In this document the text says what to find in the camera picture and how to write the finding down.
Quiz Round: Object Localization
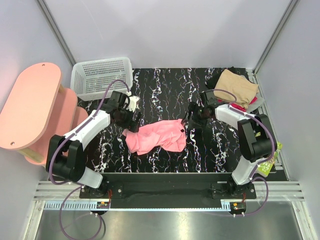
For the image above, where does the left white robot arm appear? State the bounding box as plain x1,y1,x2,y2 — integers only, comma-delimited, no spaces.
46,95,142,198

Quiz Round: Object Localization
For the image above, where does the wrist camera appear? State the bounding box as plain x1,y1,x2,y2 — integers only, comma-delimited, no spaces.
110,90,141,112
200,90,218,107

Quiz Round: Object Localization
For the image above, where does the pink three-tier shelf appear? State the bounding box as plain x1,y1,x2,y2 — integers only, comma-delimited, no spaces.
0,62,88,166

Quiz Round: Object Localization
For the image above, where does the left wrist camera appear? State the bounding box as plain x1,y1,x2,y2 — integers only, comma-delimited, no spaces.
110,90,141,112

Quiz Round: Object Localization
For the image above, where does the magenta folded t-shirt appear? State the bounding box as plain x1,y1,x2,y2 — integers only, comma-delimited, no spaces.
218,96,258,112

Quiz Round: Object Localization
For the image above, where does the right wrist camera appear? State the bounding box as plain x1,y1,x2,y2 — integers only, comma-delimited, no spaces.
200,90,218,107

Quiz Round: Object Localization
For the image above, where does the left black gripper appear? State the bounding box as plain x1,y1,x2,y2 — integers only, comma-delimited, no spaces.
114,105,143,133

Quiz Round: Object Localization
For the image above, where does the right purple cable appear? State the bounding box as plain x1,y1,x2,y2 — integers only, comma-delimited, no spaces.
201,88,276,218

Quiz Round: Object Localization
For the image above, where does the green treehouse book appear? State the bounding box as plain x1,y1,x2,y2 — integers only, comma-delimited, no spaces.
256,142,283,177

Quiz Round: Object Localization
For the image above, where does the black folded t-shirt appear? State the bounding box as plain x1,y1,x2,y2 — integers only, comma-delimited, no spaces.
205,66,238,90

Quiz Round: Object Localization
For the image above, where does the pink t-shirt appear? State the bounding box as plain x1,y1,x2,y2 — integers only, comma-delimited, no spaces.
122,119,187,156

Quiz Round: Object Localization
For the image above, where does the white plastic mesh basket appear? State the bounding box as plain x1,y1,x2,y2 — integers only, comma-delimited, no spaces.
70,57,133,101

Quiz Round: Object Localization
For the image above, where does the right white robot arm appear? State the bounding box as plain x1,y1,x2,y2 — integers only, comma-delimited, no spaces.
182,101,277,199

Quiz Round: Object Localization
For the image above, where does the tan folded t-shirt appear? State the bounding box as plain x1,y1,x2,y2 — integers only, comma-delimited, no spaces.
214,70,259,100

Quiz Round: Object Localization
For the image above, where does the grey folded t-shirt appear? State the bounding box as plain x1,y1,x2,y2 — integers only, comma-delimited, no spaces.
246,96,265,113

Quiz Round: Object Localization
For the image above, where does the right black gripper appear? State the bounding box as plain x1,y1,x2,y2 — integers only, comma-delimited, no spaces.
181,101,208,130

